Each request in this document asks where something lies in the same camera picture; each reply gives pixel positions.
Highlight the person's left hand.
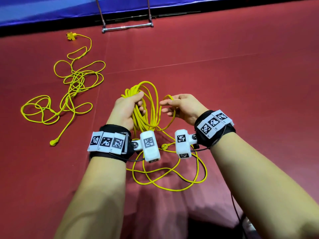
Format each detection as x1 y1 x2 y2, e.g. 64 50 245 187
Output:
106 90 148 132

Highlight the person's right hand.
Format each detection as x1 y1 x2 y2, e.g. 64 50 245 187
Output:
159 93 209 126

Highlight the yellow cord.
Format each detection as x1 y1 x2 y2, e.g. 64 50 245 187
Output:
121 80 208 192
20 32 107 147

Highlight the metal rack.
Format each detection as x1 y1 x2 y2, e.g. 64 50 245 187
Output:
95 0 155 33

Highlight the person's right forearm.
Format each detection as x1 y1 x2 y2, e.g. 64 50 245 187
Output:
209 133 319 239

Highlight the person's left forearm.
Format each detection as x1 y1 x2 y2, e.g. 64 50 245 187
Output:
52 156 128 239

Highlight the black marker wristband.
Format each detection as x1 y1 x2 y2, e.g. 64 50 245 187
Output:
193 109 237 149
87 124 135 163

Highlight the blue banner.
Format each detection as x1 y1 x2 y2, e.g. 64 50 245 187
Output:
0 0 245 27

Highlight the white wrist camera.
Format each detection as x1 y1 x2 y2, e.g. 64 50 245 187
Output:
132 130 161 164
174 129 199 159

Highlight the black cable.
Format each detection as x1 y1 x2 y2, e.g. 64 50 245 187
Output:
230 193 246 239

